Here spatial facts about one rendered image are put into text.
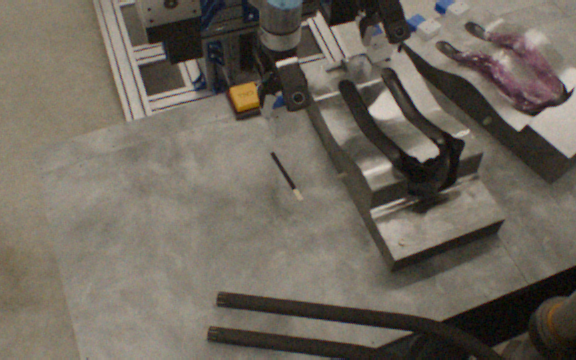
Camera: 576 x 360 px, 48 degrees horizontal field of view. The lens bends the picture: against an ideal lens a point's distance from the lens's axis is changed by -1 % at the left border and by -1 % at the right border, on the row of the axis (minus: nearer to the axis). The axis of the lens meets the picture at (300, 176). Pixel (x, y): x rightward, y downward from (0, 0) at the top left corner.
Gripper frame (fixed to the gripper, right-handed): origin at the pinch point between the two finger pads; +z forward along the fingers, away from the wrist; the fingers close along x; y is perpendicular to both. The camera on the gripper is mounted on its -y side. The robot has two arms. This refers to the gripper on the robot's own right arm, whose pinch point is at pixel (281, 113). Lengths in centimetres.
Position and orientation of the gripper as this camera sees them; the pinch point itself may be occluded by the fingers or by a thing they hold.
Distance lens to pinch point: 137.1
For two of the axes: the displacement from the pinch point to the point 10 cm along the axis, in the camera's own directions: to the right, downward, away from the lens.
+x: -9.2, 3.0, -2.4
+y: -3.9, -7.9, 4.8
